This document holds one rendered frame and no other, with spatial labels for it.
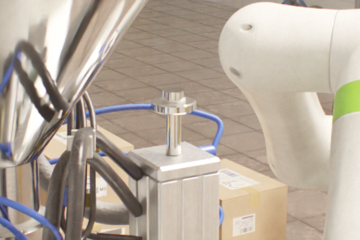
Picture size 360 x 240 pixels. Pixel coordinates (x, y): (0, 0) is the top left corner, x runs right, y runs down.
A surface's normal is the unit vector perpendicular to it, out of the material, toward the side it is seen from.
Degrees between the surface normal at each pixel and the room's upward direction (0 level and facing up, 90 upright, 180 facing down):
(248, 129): 0
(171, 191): 90
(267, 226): 90
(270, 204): 90
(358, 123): 51
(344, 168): 58
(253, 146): 0
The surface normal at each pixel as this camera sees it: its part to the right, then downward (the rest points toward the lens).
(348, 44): -0.37, -0.15
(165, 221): 0.49, 0.22
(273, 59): -0.23, 0.33
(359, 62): -0.62, -0.47
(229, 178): 0.00, -0.97
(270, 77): -0.15, 0.68
